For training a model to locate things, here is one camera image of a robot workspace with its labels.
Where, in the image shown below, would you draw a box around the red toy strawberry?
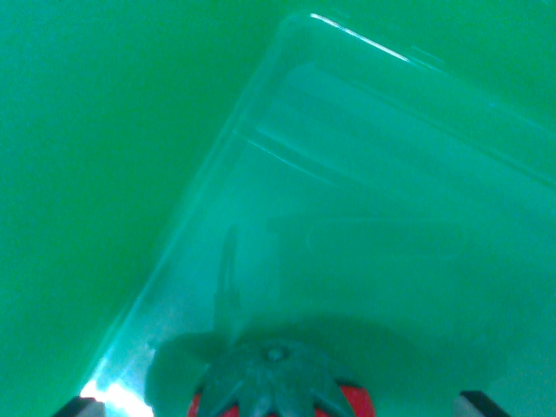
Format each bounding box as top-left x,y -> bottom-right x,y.
187,338 -> 376,417

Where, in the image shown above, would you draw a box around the green plastic bin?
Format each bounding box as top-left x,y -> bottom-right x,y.
0,0 -> 556,417

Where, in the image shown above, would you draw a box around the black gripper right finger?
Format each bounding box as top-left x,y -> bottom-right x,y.
452,390 -> 511,417

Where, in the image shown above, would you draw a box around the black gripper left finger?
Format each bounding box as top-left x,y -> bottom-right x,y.
51,395 -> 106,417

